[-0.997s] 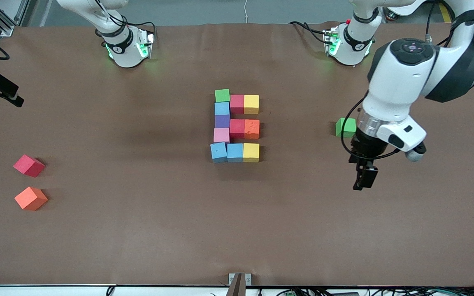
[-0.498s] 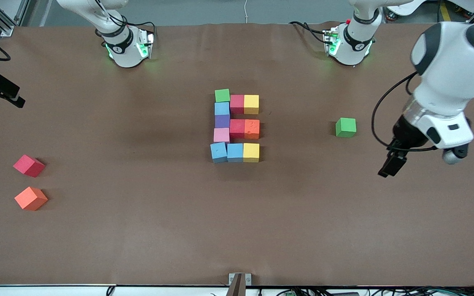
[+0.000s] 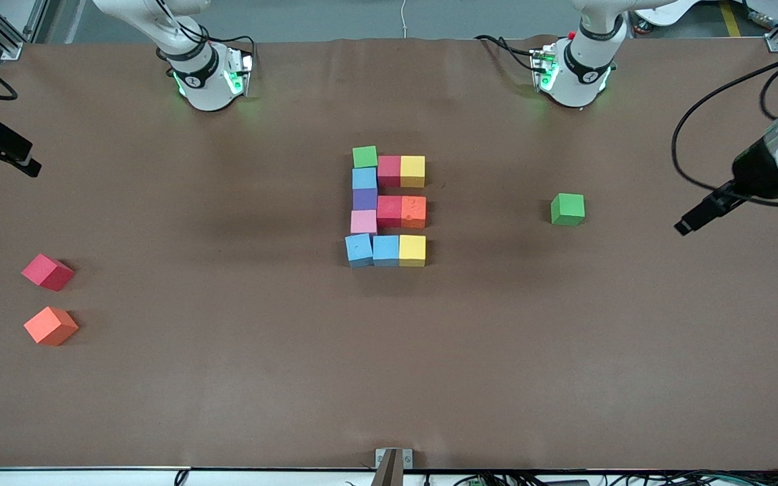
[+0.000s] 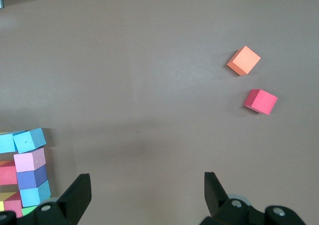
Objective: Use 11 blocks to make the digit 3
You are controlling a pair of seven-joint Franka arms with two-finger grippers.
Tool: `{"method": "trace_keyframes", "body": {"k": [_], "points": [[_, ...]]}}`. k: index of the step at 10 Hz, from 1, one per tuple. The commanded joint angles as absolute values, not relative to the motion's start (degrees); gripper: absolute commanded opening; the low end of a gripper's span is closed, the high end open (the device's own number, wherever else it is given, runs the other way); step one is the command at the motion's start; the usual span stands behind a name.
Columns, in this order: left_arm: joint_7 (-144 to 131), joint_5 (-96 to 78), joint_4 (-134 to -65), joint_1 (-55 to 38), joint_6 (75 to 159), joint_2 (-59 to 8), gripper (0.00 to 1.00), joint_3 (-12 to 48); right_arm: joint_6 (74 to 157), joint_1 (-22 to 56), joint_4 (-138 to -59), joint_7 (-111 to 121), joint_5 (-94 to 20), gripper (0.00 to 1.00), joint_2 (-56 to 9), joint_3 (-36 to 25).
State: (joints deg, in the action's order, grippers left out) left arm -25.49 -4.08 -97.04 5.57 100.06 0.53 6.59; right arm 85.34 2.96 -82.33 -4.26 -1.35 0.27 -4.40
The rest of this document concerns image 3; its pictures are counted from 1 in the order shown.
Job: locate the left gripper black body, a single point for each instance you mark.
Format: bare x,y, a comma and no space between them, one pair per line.
752,171

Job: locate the chipped orange foam cube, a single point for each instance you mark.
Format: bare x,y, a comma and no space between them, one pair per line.
414,211

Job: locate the yellow foam cube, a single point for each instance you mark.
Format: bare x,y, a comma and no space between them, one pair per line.
412,171
412,250

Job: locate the red foam cube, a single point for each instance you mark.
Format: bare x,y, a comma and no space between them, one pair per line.
389,170
389,211
47,272

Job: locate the blue foam cube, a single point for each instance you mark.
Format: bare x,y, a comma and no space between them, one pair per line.
386,250
364,178
359,251

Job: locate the purple foam cube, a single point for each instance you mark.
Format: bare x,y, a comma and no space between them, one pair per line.
365,200

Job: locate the pink foam cube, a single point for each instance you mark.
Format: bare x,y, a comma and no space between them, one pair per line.
364,221

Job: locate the green foam cube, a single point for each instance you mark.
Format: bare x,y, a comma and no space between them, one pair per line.
568,209
364,156

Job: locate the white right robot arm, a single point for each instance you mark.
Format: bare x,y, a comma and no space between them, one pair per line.
200,67

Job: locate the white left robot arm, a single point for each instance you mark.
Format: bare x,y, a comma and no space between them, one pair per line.
585,67

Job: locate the brown table mat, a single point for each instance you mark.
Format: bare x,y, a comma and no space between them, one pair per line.
362,371

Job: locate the white table frame edge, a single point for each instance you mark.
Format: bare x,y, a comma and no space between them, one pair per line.
92,478

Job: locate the grey metal bracket plate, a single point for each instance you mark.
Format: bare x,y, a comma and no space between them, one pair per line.
379,457

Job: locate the dark camera mount pole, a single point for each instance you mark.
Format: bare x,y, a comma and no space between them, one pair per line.
389,472

